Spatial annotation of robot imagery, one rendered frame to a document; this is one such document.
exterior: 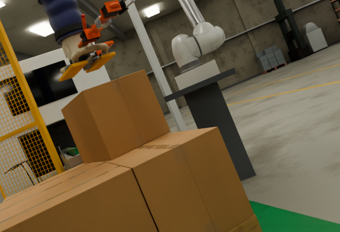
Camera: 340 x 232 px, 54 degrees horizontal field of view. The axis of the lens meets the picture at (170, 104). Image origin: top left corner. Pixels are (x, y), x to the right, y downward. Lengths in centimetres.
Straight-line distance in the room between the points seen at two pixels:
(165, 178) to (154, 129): 67
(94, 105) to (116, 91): 15
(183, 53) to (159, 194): 131
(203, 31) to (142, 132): 93
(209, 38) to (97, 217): 156
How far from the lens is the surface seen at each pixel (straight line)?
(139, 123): 191
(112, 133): 185
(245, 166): 243
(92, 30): 190
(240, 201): 147
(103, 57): 208
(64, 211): 127
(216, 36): 245
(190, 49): 241
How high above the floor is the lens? 73
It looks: 1 degrees down
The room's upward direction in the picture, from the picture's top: 23 degrees counter-clockwise
